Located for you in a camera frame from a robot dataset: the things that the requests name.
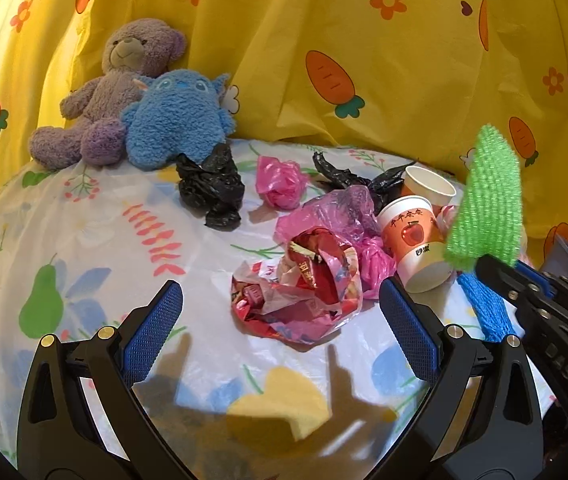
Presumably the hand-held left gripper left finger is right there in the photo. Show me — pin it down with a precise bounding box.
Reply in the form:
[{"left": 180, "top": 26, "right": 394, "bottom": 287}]
[{"left": 16, "top": 280, "right": 195, "bottom": 480}]

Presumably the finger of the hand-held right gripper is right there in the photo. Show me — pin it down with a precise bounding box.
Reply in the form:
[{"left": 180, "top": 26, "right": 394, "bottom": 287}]
[
  {"left": 474, "top": 254, "right": 532, "bottom": 311},
  {"left": 514, "top": 262, "right": 562, "bottom": 297}
]

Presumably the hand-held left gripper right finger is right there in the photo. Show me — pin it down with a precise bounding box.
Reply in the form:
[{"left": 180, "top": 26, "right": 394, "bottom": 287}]
[{"left": 364, "top": 277, "right": 547, "bottom": 480}]

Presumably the blue mesh scrubber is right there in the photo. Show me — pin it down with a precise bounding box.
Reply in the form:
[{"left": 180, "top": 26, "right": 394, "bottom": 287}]
[{"left": 456, "top": 269, "right": 519, "bottom": 342}]

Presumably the green mesh scrubber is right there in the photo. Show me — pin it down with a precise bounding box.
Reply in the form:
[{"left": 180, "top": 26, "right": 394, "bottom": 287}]
[{"left": 444, "top": 124, "right": 523, "bottom": 268}]

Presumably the orange printed paper cup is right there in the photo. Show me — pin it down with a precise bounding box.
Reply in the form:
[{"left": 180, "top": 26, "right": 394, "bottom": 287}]
[
  {"left": 400, "top": 165, "right": 458, "bottom": 211},
  {"left": 376, "top": 196, "right": 457, "bottom": 294}
]

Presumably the red plastic bag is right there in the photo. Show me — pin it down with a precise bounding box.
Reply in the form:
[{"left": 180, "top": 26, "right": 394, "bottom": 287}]
[{"left": 230, "top": 227, "right": 365, "bottom": 345}]

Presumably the white pink crumpled wrapper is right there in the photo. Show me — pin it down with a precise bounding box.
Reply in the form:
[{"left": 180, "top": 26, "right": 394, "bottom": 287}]
[{"left": 435, "top": 204, "right": 460, "bottom": 235}]

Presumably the floral plastic tablecloth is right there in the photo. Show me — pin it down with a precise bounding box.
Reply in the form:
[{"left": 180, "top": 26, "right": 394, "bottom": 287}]
[{"left": 0, "top": 137, "right": 564, "bottom": 471}]

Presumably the large pink plastic bag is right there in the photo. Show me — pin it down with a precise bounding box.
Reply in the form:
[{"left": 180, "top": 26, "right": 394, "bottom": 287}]
[{"left": 275, "top": 185, "right": 397, "bottom": 291}]

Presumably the black plastic bag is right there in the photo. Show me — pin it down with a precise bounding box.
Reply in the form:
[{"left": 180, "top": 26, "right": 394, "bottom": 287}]
[
  {"left": 175, "top": 142, "right": 243, "bottom": 231},
  {"left": 312, "top": 151, "right": 407, "bottom": 211}
]

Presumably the small pink plastic bag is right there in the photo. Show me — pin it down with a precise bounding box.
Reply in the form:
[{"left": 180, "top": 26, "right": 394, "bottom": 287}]
[{"left": 255, "top": 155, "right": 311, "bottom": 211}]

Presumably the blue plush toy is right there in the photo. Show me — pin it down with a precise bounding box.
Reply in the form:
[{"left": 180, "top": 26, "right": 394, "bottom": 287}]
[{"left": 120, "top": 69, "right": 237, "bottom": 170}]

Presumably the purple teddy bear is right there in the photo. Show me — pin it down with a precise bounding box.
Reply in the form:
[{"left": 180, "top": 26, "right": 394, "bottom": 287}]
[{"left": 29, "top": 18, "right": 187, "bottom": 168}]

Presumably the yellow carrot print sheet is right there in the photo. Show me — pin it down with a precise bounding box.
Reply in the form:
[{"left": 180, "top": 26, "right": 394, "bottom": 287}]
[{"left": 0, "top": 0, "right": 568, "bottom": 281}]

